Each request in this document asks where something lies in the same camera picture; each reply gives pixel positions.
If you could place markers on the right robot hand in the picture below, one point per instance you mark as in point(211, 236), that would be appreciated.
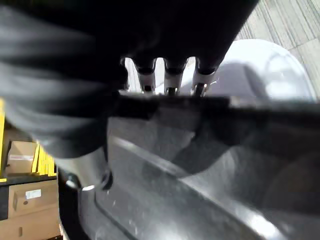
point(75, 62)

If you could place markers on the small cardboard box red label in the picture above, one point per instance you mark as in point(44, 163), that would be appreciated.
point(21, 156)

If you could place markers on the cardboard box white label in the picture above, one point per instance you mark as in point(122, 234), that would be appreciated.
point(35, 197)

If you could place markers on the plain cardboard box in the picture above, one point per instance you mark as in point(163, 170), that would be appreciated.
point(30, 227)

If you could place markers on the yellow shelf frame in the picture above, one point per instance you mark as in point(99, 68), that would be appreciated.
point(2, 140)

